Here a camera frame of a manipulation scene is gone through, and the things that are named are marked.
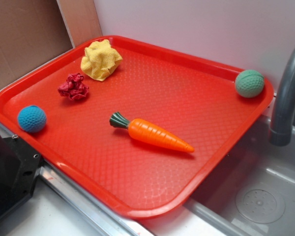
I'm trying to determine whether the brown cardboard panel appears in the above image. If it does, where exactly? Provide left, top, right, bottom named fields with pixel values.
left=0, top=0, right=102, bottom=90

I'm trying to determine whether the grey toy faucet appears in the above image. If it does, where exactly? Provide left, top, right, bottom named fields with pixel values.
left=268, top=49, right=295, bottom=147

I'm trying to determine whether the grey toy sink basin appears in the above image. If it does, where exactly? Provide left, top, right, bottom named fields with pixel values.
left=147, top=118, right=295, bottom=236

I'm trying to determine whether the green foam ball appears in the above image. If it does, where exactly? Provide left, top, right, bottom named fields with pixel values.
left=235, top=70, right=265, bottom=98

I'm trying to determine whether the blue foam ball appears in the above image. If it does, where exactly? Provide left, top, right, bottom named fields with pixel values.
left=17, top=105, right=47, bottom=133

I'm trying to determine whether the orange toy carrot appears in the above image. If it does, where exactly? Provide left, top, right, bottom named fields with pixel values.
left=110, top=112, right=195, bottom=153

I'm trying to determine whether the red plastic tray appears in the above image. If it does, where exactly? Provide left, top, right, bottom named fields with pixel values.
left=0, top=36, right=273, bottom=219

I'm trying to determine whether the yellow crumpled cloth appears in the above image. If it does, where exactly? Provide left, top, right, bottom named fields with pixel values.
left=80, top=39, right=123, bottom=82

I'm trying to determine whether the red crumpled cloth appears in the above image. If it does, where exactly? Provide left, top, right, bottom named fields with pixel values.
left=58, top=73, right=89, bottom=101

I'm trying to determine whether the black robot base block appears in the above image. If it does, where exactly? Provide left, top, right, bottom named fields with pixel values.
left=0, top=135, right=42, bottom=220

